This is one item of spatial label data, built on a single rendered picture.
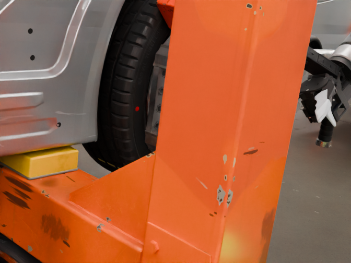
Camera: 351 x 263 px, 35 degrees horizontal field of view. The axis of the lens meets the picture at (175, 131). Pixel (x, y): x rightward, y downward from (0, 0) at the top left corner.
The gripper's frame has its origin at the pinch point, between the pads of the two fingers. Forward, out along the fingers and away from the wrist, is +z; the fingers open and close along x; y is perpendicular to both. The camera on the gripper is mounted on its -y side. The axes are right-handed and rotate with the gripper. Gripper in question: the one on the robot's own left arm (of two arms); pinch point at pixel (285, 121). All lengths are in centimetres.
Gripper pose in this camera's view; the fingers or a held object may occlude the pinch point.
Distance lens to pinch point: 109.5
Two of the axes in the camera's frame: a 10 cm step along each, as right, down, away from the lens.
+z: -6.3, 6.2, -4.6
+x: -5.8, 0.3, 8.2
